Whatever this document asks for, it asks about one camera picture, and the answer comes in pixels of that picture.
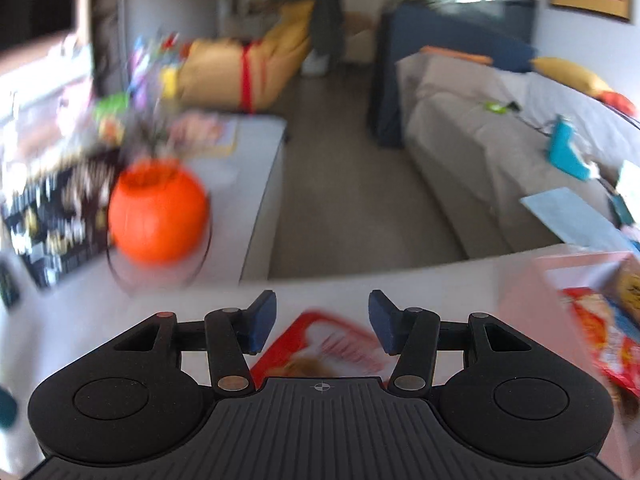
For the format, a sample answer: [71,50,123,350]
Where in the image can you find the red ribbon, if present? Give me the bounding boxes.
[239,45,266,111]

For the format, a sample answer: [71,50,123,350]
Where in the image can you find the teal object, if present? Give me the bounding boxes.
[0,387,18,431]

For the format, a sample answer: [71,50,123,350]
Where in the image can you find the dark blue cabinet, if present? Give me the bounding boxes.
[367,2,538,151]

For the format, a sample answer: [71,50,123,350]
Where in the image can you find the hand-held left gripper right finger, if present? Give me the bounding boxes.
[368,290,532,394]

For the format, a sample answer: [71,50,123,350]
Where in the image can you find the yellow plush sofa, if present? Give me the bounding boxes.
[177,0,317,111]

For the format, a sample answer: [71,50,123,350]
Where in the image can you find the yellow snack packet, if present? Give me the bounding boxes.
[607,260,640,311]

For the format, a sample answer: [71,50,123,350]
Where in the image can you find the colourful cartoon box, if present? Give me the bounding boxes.
[610,160,640,226]

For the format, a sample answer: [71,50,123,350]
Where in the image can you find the orange pillow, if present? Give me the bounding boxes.
[597,91,638,116]

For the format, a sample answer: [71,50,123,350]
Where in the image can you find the yellow pillow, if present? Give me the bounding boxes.
[530,56,613,98]

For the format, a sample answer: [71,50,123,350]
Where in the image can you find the long orange cushion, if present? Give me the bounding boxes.
[419,45,493,67]

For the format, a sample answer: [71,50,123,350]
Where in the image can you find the white coffee table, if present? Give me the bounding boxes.
[185,114,288,281]

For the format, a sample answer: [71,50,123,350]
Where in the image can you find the grey sofa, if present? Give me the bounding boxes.
[395,52,640,261]

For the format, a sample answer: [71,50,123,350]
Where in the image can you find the dark coat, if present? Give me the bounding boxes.
[272,0,346,58]

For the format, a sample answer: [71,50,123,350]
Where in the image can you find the black television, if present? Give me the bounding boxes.
[0,0,83,53]

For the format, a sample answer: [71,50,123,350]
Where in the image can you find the pale blue sheet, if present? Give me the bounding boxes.
[520,187,636,256]

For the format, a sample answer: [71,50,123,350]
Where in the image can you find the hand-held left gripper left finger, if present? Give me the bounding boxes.
[114,290,277,394]

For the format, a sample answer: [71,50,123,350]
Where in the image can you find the blue toy machine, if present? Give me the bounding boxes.
[547,115,601,181]

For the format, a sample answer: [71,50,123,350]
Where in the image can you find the pink cardboard box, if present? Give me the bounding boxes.
[495,250,640,456]

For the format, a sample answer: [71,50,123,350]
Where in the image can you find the black printed snack bag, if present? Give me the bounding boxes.
[0,160,121,288]

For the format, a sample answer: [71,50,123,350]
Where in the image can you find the orange pumpkin bucket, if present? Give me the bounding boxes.
[107,159,211,265]

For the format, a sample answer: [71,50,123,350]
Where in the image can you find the white woven table cloth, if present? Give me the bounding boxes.
[0,250,506,480]

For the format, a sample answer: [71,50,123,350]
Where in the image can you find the red and blue snack packet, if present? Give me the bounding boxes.
[560,287,640,396]

